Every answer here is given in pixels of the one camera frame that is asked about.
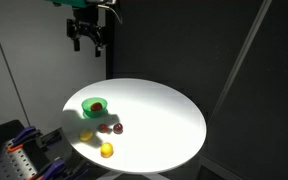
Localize black clamp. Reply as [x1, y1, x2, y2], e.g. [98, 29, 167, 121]
[65, 159, 92, 180]
[39, 127, 65, 148]

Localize small red green strawberry toy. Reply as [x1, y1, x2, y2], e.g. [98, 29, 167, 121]
[98, 123, 109, 134]

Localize purple orange spring clamp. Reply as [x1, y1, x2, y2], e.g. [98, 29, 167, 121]
[30, 157, 67, 180]
[7, 125, 40, 153]

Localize perforated metal plate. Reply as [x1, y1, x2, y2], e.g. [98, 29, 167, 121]
[0, 139, 39, 180]

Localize green plastic bowl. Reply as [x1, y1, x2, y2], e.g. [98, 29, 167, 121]
[80, 96, 110, 119]

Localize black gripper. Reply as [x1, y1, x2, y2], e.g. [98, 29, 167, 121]
[66, 6, 108, 58]

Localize white table pedestal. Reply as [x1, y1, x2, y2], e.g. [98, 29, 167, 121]
[96, 171, 170, 180]

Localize yellow toy lemon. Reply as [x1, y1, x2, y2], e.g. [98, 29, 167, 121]
[79, 129, 94, 142]

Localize dark brown toy ball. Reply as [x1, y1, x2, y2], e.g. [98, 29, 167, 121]
[112, 122, 124, 135]

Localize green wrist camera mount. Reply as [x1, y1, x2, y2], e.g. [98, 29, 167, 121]
[44, 0, 86, 9]

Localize yellow orange toy fruit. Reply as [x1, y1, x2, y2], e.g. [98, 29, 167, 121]
[100, 142, 114, 158]

